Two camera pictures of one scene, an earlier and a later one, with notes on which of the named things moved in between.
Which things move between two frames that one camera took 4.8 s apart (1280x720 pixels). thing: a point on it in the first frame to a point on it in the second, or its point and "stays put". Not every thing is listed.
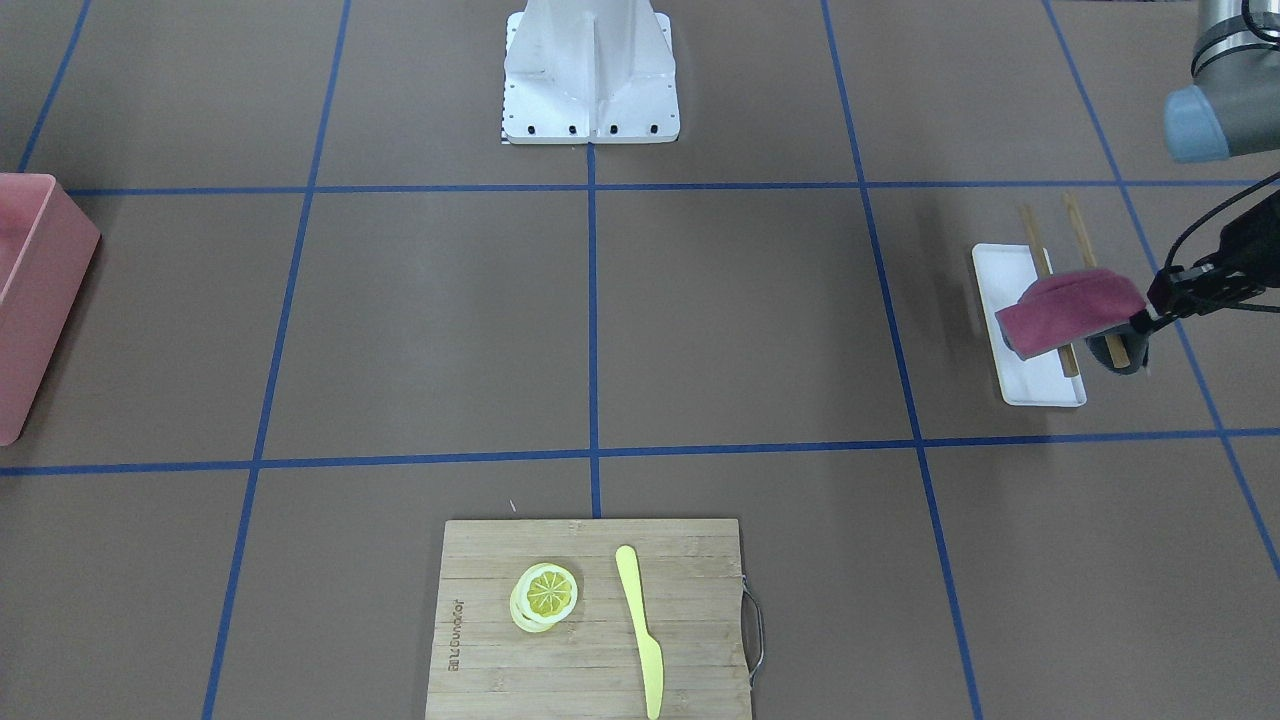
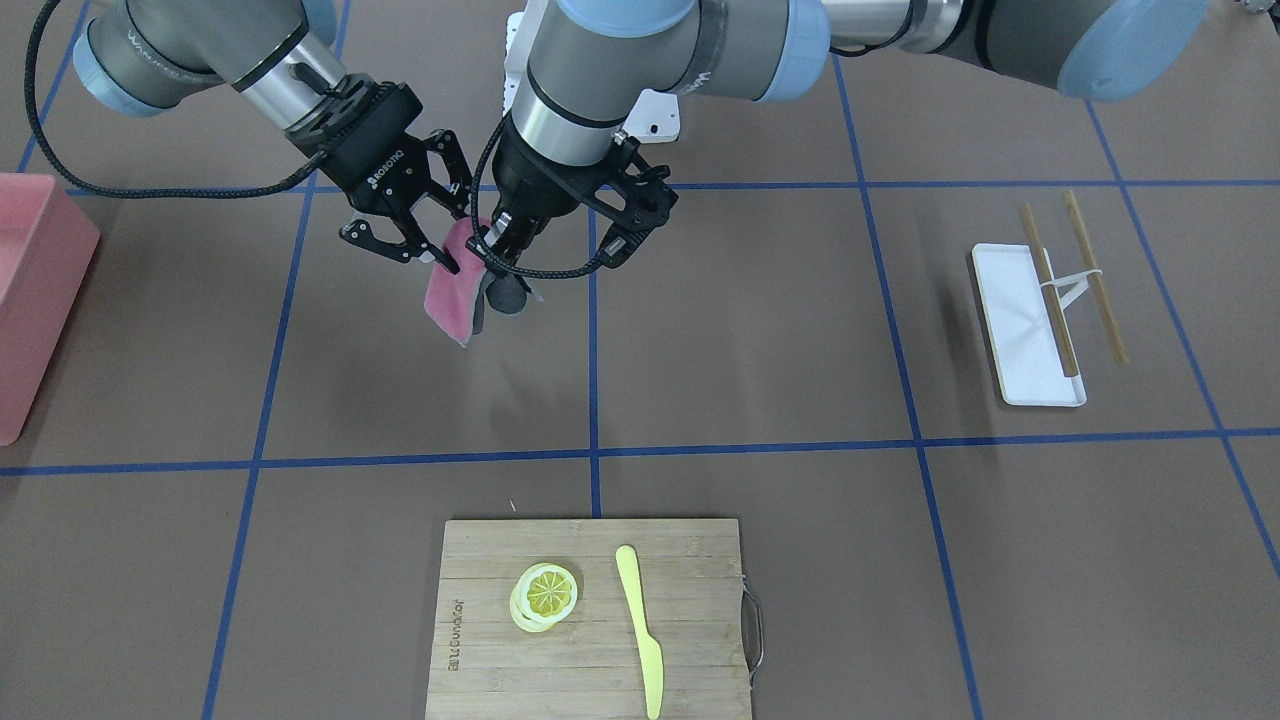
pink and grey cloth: [1106, 308] to [456, 302]
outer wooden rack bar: [1114, 341] stays put
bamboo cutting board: [486, 666] stays put
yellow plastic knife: [650, 647] stays put
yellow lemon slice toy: [543, 593] stays put
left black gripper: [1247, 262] to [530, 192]
